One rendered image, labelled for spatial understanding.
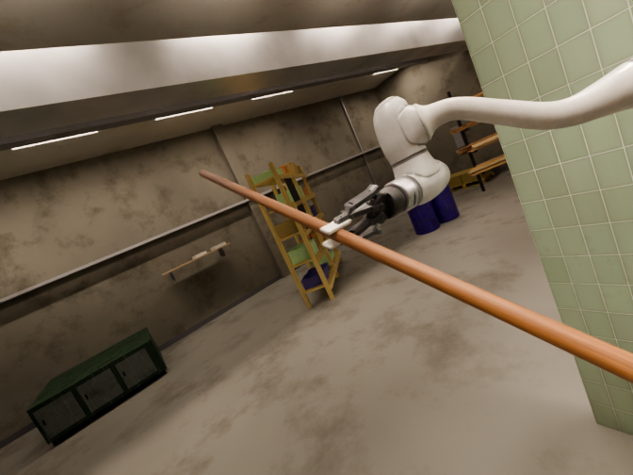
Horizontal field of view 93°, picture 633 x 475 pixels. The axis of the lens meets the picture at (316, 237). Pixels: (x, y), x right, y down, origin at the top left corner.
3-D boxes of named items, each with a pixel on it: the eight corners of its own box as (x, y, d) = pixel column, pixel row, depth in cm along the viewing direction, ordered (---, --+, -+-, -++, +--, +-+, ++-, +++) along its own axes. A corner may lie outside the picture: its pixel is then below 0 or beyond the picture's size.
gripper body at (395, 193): (406, 187, 72) (381, 201, 67) (406, 218, 76) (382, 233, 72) (381, 181, 77) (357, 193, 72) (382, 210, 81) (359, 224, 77)
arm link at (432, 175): (401, 214, 84) (381, 171, 83) (432, 194, 92) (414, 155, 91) (431, 204, 75) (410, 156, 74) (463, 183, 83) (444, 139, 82)
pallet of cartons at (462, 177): (496, 173, 931) (492, 160, 925) (483, 184, 882) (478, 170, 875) (458, 185, 1042) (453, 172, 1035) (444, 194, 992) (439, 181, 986)
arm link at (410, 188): (421, 211, 79) (408, 221, 76) (393, 203, 85) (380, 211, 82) (423, 178, 74) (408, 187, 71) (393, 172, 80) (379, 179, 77)
